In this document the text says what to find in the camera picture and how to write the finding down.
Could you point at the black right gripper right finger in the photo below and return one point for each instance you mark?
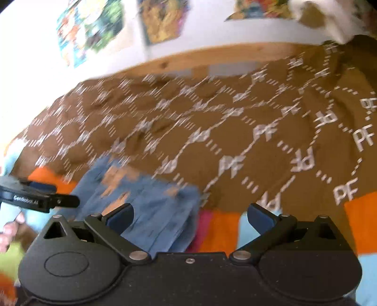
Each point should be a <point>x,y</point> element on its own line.
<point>271,228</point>

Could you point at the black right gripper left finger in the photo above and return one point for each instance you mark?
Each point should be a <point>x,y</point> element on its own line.
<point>107,230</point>

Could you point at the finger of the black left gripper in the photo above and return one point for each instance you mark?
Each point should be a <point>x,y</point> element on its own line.
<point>64,201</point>

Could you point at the blue patterned child pants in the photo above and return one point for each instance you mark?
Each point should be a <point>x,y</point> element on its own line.
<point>165,215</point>

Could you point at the colourful striped bedsheet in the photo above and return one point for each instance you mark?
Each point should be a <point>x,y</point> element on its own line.
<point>218,231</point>

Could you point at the brown PF patterned blanket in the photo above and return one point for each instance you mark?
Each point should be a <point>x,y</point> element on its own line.
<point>297,135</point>

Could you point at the white folded cloth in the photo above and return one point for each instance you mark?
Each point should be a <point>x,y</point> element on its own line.
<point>340,20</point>

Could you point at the colourful cartoon wall poster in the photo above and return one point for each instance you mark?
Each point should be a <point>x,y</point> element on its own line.
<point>86,27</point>

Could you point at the yellow patterned wall poster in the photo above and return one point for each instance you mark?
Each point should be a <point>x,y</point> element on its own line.
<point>162,20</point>

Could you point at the floral wall poster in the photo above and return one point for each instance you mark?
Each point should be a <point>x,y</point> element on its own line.
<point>260,9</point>

